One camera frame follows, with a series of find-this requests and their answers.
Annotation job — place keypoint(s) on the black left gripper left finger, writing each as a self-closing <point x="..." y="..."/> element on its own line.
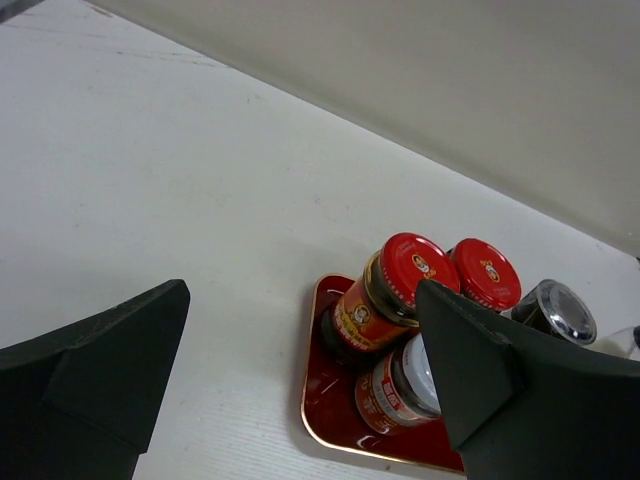
<point x="82" y="401"/>

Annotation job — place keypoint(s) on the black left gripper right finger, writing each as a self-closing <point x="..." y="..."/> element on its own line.
<point x="520" y="404"/>

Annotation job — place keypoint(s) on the white salt grinder black cap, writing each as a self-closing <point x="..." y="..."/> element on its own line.
<point x="622" y="344"/>

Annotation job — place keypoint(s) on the pink spice jar grey lid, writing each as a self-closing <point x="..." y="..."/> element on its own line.
<point x="399" y="392"/>

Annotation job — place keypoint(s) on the red lid chili sauce jar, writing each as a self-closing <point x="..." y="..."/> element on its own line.
<point x="380" y="306"/>

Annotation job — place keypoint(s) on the red lacquer tray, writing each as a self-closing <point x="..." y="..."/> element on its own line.
<point x="327" y="406"/>

